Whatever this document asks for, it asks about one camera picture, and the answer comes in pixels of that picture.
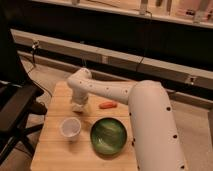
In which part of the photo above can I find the wooden table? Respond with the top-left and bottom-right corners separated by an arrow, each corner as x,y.
31,82 -> 137,171

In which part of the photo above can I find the black office chair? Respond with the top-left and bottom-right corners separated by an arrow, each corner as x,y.
0,9 -> 47,165

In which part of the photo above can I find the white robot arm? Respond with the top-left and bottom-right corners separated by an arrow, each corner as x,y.
67,68 -> 186,171

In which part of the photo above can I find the white sponge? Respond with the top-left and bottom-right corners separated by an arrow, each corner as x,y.
72,103 -> 85,113

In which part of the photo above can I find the green bowl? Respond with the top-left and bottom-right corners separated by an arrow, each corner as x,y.
90,117 -> 127,156

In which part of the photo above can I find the orange carrot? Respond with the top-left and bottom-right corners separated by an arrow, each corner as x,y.
99,101 -> 118,109

